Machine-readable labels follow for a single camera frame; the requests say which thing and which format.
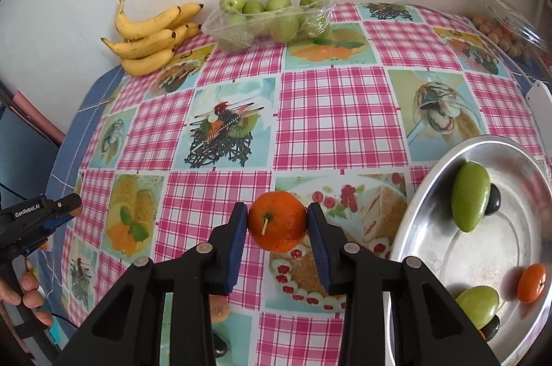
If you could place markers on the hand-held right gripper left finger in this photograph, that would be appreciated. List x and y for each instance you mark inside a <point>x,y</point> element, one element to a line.
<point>236,249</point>

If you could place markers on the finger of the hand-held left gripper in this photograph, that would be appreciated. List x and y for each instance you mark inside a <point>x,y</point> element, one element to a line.
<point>56,222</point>
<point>64,203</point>

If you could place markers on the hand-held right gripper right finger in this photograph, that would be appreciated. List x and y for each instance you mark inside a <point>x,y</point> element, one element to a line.
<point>320,249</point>

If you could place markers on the orange tangerine with stem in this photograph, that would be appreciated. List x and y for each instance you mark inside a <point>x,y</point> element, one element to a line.
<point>278,219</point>

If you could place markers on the elongated green fruit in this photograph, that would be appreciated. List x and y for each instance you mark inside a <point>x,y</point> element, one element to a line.
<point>470,197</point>

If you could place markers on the round green fruit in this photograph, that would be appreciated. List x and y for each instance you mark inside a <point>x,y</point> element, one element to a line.
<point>476,301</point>

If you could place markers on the round steel plate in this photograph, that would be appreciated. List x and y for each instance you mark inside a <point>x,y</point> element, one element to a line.
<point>496,253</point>

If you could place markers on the dark purple plum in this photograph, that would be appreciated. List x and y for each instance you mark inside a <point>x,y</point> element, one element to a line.
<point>221,348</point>
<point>494,200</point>
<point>491,327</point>

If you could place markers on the person's left hand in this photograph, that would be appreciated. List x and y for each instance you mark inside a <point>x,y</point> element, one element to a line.
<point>26,297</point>

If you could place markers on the pink checked printed tablecloth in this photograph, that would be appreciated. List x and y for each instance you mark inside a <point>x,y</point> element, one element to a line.
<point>340,111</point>

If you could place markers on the yellow banana bunch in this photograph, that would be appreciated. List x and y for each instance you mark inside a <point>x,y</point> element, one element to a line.
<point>146,42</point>

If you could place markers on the clear plastic fruit tray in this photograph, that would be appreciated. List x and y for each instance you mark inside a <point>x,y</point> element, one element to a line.
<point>224,40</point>

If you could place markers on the group of green jujubes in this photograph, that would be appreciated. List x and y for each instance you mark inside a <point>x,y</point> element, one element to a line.
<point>284,25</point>

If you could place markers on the white plastic box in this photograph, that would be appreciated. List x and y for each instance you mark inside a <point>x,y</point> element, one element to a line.
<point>541,98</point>

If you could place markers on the pile of brown longans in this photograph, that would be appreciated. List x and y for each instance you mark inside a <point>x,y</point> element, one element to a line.
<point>491,31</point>

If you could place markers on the clear plastic clamshell container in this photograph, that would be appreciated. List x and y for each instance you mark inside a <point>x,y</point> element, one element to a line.
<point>517,25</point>

